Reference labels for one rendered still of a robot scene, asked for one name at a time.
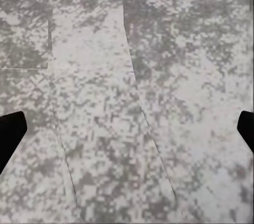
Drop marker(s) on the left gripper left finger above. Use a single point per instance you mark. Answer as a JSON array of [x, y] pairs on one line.
[[12, 128]]

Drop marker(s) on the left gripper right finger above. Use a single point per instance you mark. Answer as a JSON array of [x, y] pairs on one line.
[[246, 127]]

